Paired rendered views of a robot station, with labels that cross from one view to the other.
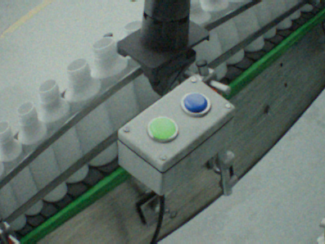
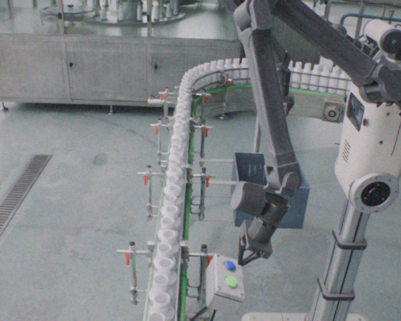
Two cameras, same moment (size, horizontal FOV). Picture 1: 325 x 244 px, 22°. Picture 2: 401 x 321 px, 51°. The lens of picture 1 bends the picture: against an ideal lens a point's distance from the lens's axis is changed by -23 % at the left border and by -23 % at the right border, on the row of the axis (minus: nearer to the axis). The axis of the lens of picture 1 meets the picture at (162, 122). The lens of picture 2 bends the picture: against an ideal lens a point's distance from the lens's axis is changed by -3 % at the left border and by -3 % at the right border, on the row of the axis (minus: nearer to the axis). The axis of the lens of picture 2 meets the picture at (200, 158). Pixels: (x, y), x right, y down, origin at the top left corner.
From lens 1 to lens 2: 1.00 m
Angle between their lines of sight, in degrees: 46
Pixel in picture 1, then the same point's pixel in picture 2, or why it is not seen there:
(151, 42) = (263, 239)
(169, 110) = (224, 272)
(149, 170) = (232, 303)
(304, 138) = (77, 270)
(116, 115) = not seen: hidden behind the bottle
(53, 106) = (168, 290)
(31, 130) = (169, 310)
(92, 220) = not seen: outside the picture
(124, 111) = not seen: hidden behind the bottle
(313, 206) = (116, 306)
